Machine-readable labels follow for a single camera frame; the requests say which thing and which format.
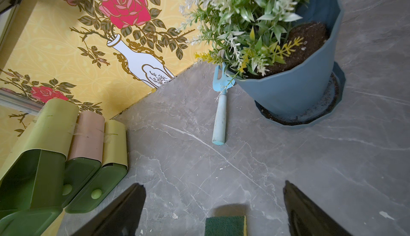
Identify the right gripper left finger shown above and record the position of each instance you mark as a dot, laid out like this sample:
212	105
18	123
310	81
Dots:
120	218

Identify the artificial green plant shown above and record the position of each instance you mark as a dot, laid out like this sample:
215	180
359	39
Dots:
248	36

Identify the blue plant pot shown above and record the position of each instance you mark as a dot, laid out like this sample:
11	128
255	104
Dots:
296	90

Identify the light blue garden fork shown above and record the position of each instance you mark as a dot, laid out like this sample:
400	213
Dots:
221	83

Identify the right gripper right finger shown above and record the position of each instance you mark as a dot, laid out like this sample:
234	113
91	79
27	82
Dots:
306	218

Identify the light green drawer cabinet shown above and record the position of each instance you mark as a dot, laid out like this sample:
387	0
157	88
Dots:
52	130

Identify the blue pot saucer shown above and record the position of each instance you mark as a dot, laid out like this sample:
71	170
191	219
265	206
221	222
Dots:
322	109

